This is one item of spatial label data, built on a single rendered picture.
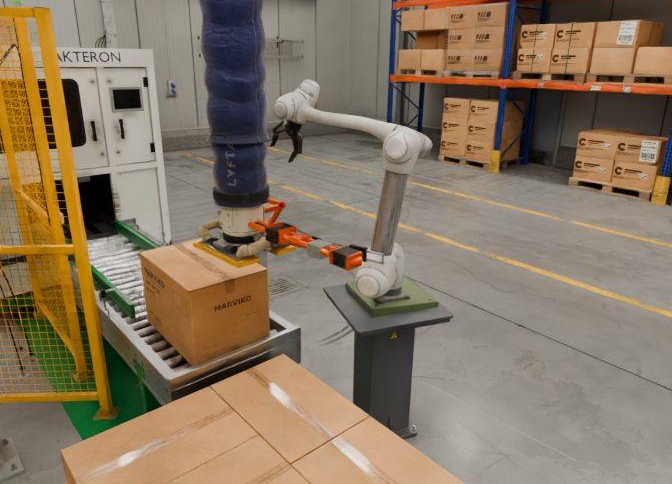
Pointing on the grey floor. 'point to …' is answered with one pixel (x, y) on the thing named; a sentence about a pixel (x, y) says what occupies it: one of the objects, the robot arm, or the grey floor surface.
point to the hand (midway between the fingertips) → (281, 152)
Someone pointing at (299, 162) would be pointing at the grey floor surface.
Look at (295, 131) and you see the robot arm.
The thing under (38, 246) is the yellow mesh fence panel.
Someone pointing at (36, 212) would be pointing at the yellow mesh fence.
